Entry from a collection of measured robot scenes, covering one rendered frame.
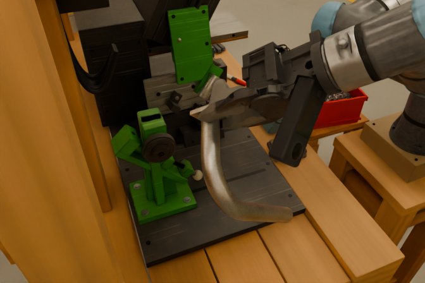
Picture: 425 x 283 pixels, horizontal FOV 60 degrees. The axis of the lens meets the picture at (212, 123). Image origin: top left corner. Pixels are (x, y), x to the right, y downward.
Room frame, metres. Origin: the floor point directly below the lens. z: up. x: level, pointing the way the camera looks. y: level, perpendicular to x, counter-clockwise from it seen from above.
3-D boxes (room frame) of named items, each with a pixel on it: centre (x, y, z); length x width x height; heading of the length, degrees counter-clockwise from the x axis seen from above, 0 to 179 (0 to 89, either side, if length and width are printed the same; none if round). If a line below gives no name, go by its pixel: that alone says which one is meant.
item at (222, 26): (1.12, 0.09, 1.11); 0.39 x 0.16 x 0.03; 111
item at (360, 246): (1.12, -0.11, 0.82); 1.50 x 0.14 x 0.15; 21
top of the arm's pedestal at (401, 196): (0.82, -0.62, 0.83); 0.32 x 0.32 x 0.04; 22
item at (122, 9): (1.06, 0.32, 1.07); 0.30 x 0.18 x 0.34; 21
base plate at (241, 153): (1.01, 0.16, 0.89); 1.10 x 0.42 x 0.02; 21
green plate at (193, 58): (0.97, 0.07, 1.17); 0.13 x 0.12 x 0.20; 21
